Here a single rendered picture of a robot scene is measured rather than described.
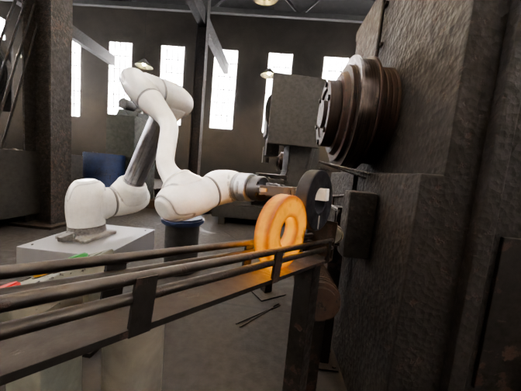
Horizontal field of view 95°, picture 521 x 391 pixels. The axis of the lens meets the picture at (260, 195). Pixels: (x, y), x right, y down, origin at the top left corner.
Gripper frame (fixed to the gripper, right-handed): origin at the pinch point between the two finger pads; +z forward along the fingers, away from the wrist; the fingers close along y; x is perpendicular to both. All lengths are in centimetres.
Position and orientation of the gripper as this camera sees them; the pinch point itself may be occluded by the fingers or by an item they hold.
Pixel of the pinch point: (315, 193)
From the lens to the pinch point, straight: 62.4
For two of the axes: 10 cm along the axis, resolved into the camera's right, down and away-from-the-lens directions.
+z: 7.9, 0.9, -6.1
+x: 0.6, -10.0, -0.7
